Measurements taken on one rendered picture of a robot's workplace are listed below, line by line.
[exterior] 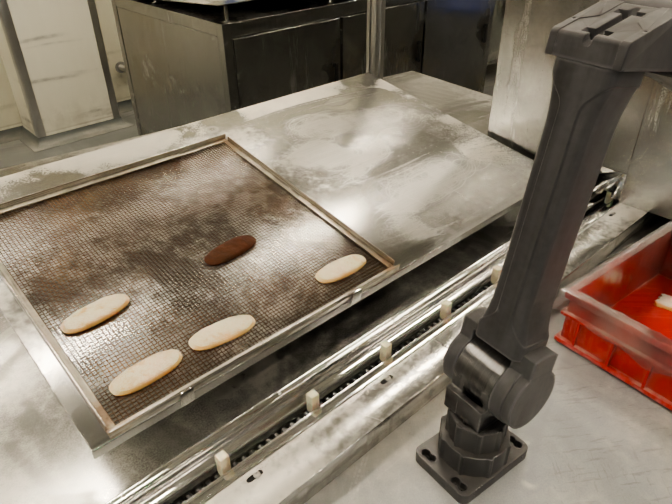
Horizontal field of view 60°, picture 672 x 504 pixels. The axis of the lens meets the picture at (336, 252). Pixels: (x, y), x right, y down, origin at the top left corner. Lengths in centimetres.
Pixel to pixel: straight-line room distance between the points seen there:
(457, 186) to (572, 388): 49
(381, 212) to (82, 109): 331
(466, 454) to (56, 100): 372
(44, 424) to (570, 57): 77
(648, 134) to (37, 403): 114
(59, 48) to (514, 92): 319
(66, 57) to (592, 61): 377
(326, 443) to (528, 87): 91
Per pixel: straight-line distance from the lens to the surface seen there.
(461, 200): 117
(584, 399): 91
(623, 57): 54
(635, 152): 130
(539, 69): 135
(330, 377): 83
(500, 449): 75
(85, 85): 420
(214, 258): 94
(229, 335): 83
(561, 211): 59
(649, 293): 115
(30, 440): 89
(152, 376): 79
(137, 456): 82
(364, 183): 116
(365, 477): 76
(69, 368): 83
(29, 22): 404
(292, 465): 72
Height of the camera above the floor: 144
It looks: 33 degrees down
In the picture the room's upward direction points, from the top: 1 degrees counter-clockwise
